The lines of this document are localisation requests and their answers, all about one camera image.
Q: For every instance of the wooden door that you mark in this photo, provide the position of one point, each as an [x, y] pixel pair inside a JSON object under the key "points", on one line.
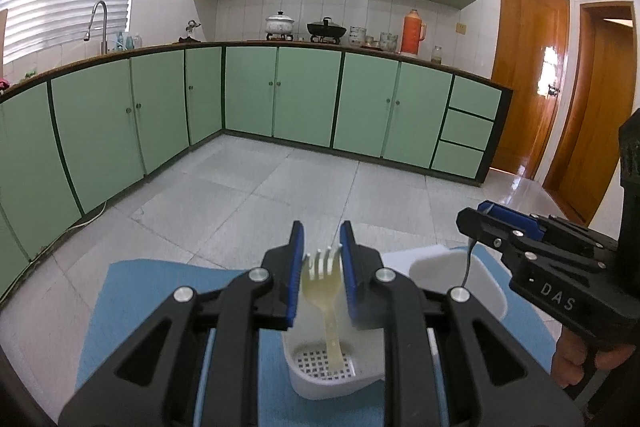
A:
{"points": [[525, 67]]}

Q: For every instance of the gas stove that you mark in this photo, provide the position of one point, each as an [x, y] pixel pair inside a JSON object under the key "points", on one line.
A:
{"points": [[327, 40]]}

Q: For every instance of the white cooking pot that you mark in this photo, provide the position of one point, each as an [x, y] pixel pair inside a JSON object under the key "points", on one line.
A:
{"points": [[280, 24]]}

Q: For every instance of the white utensil holder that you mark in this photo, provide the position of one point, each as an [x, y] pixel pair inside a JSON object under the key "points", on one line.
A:
{"points": [[480, 292]]}

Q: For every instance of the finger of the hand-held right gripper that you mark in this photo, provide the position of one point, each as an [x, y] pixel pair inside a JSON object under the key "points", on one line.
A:
{"points": [[515, 219], [485, 227]]}

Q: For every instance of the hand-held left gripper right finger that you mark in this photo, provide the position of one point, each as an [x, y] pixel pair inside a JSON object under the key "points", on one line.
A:
{"points": [[347, 267]]}

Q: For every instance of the bottles by sink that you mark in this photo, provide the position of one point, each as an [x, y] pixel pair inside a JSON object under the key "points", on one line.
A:
{"points": [[127, 42]]}

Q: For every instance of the wooden door frame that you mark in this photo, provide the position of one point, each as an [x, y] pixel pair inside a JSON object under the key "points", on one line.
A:
{"points": [[590, 117]]}

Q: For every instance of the large glass jar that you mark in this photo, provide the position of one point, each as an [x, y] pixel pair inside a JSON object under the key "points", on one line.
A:
{"points": [[357, 37]]}

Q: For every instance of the orange thermos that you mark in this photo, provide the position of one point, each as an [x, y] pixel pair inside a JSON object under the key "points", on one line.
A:
{"points": [[412, 34]]}

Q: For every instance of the cream plastic fork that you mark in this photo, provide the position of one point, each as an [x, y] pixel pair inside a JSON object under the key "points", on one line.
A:
{"points": [[325, 297]]}

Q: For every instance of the person's right hand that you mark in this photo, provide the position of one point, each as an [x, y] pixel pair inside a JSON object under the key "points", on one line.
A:
{"points": [[565, 359]]}

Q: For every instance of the blue table mat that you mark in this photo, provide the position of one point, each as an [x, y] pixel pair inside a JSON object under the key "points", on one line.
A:
{"points": [[150, 307]]}

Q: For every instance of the small glass jar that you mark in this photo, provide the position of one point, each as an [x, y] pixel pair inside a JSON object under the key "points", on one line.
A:
{"points": [[437, 54]]}

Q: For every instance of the black wok with lid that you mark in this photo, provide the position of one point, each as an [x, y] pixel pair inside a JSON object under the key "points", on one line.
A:
{"points": [[326, 28]]}

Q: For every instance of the green cabinet drawer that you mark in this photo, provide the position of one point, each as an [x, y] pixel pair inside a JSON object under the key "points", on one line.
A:
{"points": [[467, 126], [475, 97], [457, 157]]}

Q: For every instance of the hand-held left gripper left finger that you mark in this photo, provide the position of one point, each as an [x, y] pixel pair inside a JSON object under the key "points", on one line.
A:
{"points": [[297, 272]]}

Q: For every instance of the metal kitchen faucet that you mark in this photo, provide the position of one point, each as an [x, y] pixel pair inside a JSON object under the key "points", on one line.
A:
{"points": [[104, 27]]}

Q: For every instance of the green lower kitchen cabinets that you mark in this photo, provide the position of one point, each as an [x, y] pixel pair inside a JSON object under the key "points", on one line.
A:
{"points": [[250, 97]]}

